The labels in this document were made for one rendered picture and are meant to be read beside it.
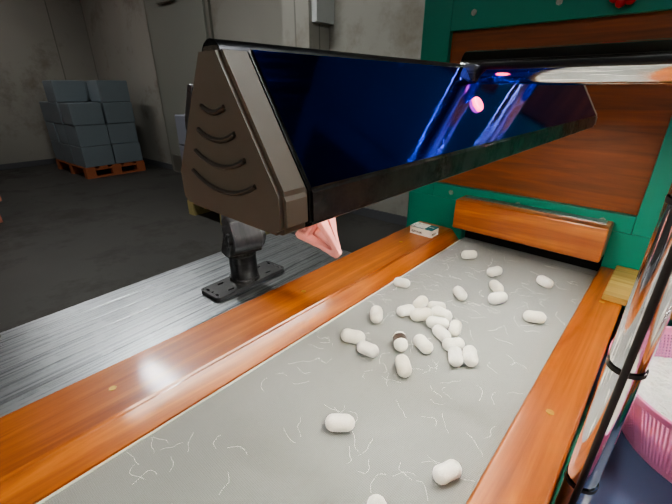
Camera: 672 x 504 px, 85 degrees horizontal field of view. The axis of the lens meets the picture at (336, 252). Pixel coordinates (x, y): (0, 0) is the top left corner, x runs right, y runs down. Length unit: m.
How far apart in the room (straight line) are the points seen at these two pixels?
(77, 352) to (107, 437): 0.33
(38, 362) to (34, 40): 6.93
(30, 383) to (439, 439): 0.62
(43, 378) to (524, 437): 0.70
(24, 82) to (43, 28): 0.84
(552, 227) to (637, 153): 0.19
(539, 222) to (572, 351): 0.33
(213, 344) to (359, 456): 0.25
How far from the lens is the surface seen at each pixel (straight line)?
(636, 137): 0.88
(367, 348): 0.55
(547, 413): 0.51
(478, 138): 0.29
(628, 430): 0.64
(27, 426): 0.55
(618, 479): 0.61
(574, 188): 0.91
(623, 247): 0.91
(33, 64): 7.53
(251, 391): 0.52
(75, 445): 0.50
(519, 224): 0.87
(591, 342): 0.65
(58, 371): 0.78
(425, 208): 1.02
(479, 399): 0.53
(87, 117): 5.91
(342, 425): 0.45
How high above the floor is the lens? 1.09
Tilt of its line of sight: 24 degrees down
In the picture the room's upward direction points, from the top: straight up
